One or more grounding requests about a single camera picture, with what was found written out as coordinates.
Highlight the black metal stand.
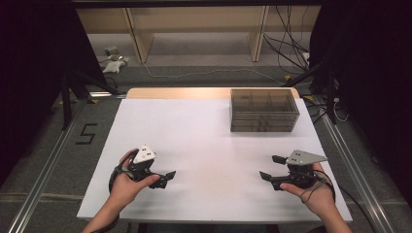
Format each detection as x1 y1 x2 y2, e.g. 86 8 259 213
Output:
284 59 340 125

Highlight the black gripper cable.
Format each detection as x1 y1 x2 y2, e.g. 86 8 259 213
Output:
90 150 139 233
299 169 373 233

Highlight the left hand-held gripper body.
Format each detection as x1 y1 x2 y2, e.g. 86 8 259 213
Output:
126 144 168 183

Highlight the bundle of black cables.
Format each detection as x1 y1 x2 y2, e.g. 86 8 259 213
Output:
262 5 312 73

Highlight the smoky transparent drawer cabinet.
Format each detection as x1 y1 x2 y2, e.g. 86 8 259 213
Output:
229 88 300 133

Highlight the black curtain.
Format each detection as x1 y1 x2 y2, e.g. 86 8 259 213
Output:
308 0 412 210
0 0 109 187

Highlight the light wooden shelf unit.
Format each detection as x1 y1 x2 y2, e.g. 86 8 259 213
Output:
76 5 322 64

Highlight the aluminium floor rail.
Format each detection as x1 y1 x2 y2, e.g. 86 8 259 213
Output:
320 113 396 233
7 91 128 233

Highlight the white crumpled bag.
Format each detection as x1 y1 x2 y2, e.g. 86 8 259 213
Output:
102 58 128 74

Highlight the person's right hand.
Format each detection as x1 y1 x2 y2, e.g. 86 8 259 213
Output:
280 161 336 221

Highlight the black tripod stand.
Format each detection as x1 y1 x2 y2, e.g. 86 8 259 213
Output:
60 68 120 131

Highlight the person's left hand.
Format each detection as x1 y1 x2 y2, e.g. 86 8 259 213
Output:
110 149 160 208

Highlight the white table cover board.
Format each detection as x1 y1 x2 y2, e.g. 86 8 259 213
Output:
77 98 354 224

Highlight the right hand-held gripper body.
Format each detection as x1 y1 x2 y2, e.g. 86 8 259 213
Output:
271 150 328 191

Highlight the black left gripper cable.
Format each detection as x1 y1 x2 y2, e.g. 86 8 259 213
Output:
90 150 139 233

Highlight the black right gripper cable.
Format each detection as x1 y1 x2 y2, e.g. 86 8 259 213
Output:
299 169 373 233

